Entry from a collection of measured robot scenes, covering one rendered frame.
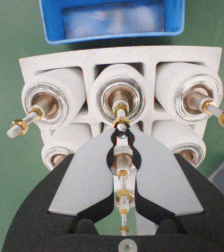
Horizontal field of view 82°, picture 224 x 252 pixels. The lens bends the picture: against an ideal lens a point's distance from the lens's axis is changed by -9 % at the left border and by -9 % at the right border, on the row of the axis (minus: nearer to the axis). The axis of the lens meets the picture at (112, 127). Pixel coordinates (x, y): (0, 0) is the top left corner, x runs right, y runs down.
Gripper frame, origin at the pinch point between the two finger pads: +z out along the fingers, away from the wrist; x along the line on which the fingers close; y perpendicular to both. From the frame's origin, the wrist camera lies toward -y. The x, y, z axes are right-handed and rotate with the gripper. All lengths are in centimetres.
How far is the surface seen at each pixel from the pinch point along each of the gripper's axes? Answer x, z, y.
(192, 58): 13.4, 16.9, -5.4
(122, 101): 0.2, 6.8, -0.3
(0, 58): -39, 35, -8
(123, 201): 0.3, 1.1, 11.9
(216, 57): 18.2, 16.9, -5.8
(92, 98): -4.3, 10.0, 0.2
